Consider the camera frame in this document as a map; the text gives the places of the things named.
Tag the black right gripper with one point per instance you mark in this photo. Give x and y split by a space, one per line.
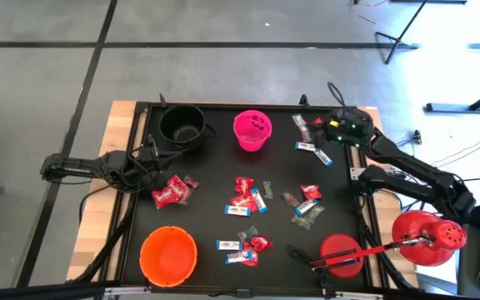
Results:
350 131

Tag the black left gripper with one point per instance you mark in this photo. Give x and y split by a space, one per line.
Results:
150 152

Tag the clear reddish candy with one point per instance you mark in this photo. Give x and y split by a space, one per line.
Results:
191 182
185 196
299 121
305 135
291 198

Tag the white blue candy bar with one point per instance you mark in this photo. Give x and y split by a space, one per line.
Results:
305 146
238 257
259 200
306 207
228 245
323 157
237 210

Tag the clear green candy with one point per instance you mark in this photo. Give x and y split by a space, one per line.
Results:
316 212
248 233
301 221
268 189

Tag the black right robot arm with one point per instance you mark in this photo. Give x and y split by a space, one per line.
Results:
411 162

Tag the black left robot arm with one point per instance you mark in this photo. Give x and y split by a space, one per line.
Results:
77 166

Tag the black pumpkin face bucket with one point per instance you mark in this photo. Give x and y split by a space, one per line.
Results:
181 133

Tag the pink plastic bucket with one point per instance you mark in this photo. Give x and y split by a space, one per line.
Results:
252 141

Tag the small black floor device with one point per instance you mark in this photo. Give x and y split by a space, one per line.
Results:
416 136

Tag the orange pumpkin face bucket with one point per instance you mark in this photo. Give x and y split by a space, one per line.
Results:
167 258

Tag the black desk foot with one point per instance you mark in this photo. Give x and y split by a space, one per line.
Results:
452 107

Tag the black tripod stand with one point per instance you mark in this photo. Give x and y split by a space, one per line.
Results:
406 27

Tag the red desk lamp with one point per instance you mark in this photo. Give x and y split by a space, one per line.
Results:
423 237

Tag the black aluminium table frame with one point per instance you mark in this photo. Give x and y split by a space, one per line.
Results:
265 288

